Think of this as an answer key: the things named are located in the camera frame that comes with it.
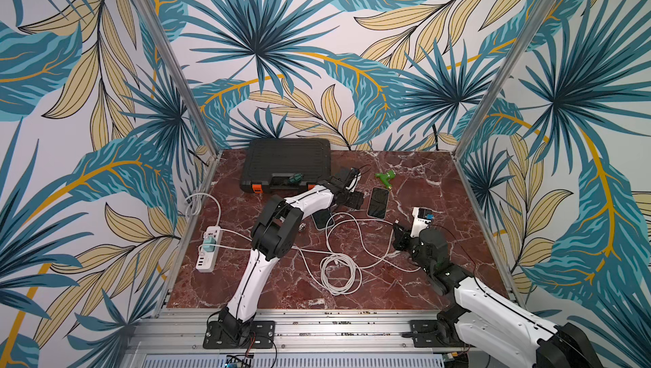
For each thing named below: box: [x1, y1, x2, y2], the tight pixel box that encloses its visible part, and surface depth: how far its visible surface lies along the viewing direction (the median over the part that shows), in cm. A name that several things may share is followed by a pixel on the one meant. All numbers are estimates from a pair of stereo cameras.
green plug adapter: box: [202, 235, 217, 253], surface depth 86 cm
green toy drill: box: [374, 169, 396, 190], surface depth 112 cm
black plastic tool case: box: [239, 138, 333, 196], surface depth 112 cm
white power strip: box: [195, 225, 224, 273], surface depth 87 cm
